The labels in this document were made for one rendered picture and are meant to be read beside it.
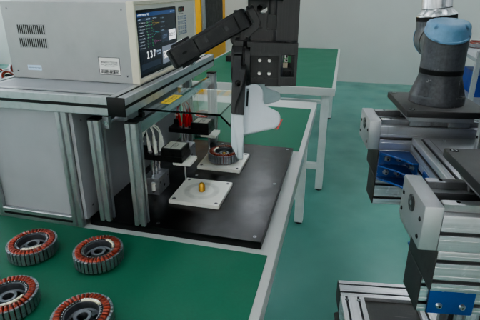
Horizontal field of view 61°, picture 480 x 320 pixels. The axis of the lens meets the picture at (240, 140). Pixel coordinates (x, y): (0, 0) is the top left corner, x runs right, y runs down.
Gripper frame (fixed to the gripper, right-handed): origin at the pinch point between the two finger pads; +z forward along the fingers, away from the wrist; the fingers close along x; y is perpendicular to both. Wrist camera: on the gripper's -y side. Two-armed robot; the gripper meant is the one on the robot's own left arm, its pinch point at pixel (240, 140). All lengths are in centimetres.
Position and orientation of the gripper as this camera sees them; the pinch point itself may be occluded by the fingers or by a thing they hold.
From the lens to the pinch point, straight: 56.8
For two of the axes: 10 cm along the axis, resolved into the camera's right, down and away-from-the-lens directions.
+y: 10.0, 0.4, -0.8
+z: -0.1, 9.4, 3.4
